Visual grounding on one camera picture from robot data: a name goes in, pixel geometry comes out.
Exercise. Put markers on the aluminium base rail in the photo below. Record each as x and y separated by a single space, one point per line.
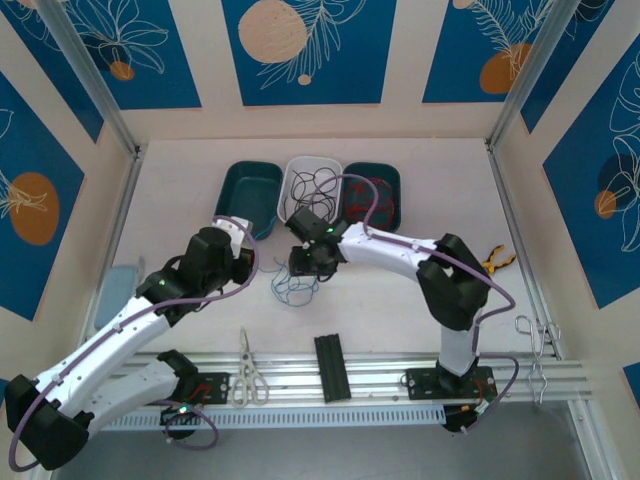
300 370

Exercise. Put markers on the yellow and black pliers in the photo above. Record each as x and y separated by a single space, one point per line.
500 256

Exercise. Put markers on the black ribbed rail piece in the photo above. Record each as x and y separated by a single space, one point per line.
331 367

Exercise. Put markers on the empty teal plastic bin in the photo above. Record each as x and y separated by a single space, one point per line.
245 195

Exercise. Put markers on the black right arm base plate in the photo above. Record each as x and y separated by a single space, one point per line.
422 384

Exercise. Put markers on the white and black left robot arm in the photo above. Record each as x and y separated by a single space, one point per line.
110 350

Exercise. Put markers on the blue floral wall panel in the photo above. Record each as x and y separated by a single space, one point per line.
590 55
350 75
450 60
20 150
165 60
575 225
50 87

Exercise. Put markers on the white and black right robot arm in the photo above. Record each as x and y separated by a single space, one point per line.
390 250

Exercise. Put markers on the aluminium table side rail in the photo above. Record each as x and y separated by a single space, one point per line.
500 175
131 175

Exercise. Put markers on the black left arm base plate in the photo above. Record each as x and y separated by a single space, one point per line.
215 387

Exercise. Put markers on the white plastic bin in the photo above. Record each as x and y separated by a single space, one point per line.
305 165

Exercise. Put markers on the aluminium frame post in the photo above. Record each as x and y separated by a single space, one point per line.
530 65
90 65

